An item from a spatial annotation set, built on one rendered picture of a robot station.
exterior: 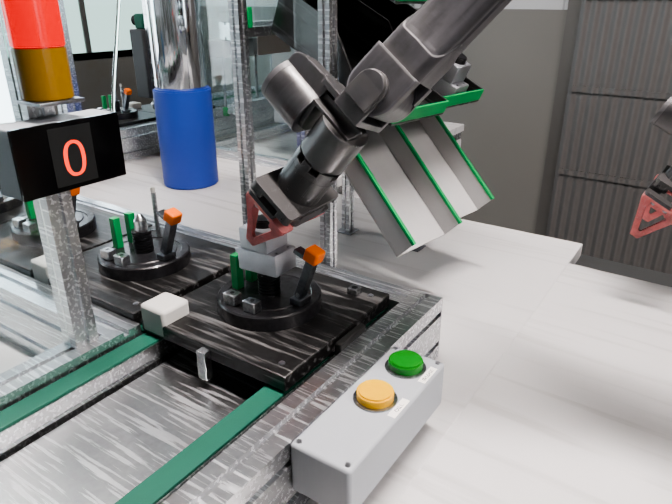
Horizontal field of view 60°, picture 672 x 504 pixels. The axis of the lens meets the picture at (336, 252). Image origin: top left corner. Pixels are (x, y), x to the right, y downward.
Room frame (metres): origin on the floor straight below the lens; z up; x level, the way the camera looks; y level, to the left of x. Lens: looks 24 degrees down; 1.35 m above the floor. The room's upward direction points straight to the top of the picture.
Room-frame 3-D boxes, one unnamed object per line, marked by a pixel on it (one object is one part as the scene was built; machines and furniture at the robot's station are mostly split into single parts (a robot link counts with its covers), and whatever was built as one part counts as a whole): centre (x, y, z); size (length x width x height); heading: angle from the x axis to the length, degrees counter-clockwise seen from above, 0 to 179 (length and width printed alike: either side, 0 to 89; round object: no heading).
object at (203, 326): (0.70, 0.09, 0.96); 0.24 x 0.24 x 0.02; 56
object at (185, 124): (1.64, 0.42, 1.00); 0.16 x 0.16 x 0.27
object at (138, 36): (1.98, 0.61, 1.18); 0.07 x 0.07 x 0.26; 56
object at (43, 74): (0.61, 0.29, 1.29); 0.05 x 0.05 x 0.05
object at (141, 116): (2.08, 0.78, 1.01); 0.24 x 0.24 x 0.13; 56
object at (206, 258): (0.84, 0.30, 1.01); 0.24 x 0.24 x 0.13; 56
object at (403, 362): (0.57, -0.08, 0.96); 0.04 x 0.04 x 0.02
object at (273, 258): (0.70, 0.10, 1.06); 0.08 x 0.04 x 0.07; 57
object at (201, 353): (0.59, 0.16, 0.95); 0.01 x 0.01 x 0.04; 56
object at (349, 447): (0.51, -0.04, 0.93); 0.21 x 0.07 x 0.06; 146
